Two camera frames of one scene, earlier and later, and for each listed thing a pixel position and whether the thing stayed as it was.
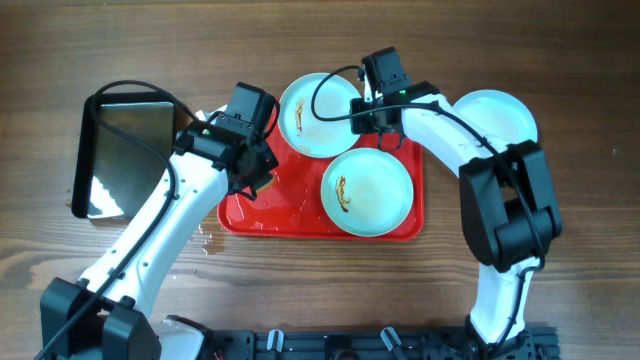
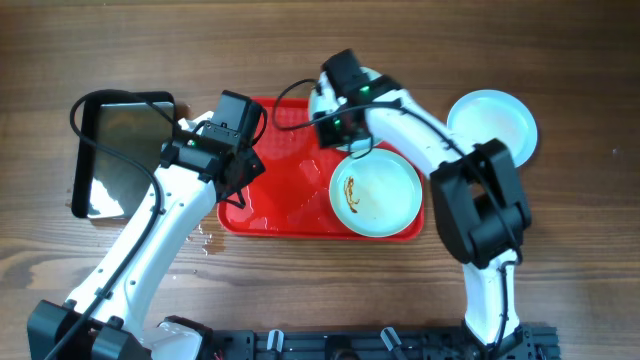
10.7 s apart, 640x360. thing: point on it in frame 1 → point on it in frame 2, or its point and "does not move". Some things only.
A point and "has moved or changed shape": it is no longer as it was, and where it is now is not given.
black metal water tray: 122,141 does not move
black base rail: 407,343 does not move
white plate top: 299,126 has moved or changed shape
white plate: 500,115 does not move
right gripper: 364,118 → 329,132
